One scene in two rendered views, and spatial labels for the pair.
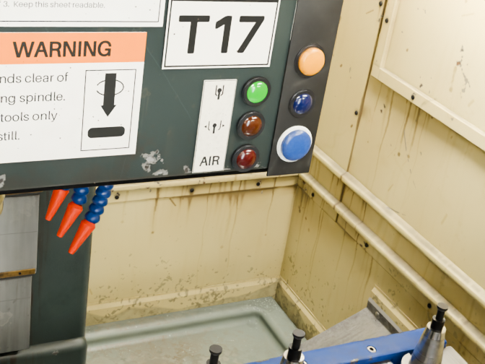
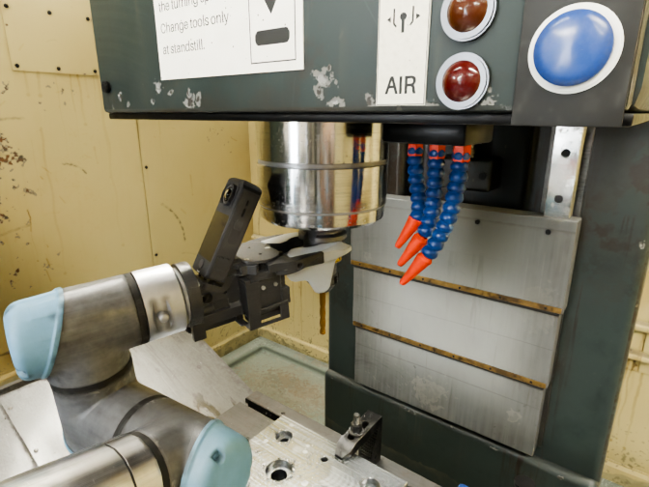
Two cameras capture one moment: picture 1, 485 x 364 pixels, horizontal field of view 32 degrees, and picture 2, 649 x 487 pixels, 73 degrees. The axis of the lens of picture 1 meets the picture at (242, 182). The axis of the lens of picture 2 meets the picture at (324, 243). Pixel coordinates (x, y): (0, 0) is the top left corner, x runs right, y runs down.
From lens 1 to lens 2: 0.65 m
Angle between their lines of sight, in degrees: 63
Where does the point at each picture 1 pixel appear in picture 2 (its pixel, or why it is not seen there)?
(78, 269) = (598, 410)
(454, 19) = not seen: outside the picture
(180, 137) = (356, 42)
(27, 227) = (543, 343)
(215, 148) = (408, 61)
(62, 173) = (239, 95)
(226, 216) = not seen: outside the picture
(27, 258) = (540, 372)
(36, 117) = (213, 20)
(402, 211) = not seen: outside the picture
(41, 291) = (557, 413)
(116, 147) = (283, 59)
